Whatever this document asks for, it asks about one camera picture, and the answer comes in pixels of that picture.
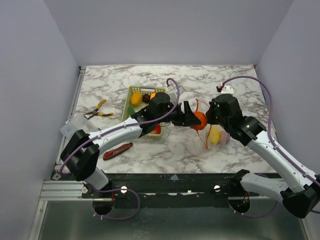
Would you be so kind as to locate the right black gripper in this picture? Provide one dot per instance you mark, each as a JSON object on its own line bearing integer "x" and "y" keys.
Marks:
{"x": 210, "y": 118}

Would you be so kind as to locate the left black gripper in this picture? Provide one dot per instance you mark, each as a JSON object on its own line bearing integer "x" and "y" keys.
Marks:
{"x": 186, "y": 119}

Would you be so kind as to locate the yellow toy squash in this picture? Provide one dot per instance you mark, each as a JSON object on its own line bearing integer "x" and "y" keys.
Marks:
{"x": 214, "y": 135}

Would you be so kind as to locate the purple toy onion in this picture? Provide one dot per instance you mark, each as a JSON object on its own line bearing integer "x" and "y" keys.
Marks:
{"x": 224, "y": 138}

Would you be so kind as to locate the clear zip bag orange zipper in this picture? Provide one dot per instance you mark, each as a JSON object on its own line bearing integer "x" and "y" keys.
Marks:
{"x": 203, "y": 130}

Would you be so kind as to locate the red toy apple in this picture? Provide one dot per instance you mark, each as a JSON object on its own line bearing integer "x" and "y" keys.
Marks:
{"x": 157, "y": 130}

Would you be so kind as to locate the yellow bell pepper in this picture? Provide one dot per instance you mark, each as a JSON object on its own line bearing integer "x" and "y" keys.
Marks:
{"x": 152, "y": 96}

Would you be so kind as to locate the brown toy potato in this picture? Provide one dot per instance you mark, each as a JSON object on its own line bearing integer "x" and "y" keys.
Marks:
{"x": 136, "y": 99}

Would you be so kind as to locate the green toy cucumber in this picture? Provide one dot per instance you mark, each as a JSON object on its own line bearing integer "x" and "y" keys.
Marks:
{"x": 131, "y": 110}

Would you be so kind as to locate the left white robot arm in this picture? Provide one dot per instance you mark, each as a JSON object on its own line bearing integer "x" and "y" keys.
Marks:
{"x": 80, "y": 156}

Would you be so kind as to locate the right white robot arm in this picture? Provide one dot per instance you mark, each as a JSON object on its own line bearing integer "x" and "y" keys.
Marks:
{"x": 299, "y": 187}

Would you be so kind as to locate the red black utility knife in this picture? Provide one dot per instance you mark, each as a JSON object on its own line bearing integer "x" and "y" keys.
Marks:
{"x": 117, "y": 151}

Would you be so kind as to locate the clear plastic screw box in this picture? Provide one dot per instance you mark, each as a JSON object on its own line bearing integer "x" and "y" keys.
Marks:
{"x": 78, "y": 122}

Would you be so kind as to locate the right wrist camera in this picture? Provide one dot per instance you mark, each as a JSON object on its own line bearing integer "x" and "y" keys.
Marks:
{"x": 225, "y": 89}

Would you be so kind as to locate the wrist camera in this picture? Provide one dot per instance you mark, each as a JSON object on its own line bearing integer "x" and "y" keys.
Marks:
{"x": 225, "y": 89}
{"x": 173, "y": 93}

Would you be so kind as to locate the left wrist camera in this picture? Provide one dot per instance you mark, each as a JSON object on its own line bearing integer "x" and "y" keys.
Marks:
{"x": 173, "y": 93}

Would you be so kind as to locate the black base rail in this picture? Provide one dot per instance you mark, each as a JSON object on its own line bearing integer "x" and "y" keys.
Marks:
{"x": 169, "y": 190}

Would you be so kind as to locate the yellow handled pliers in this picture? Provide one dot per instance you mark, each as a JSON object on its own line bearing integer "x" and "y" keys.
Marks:
{"x": 96, "y": 111}

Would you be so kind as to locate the aluminium frame profile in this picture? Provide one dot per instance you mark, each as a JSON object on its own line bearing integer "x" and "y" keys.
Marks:
{"x": 62, "y": 187}

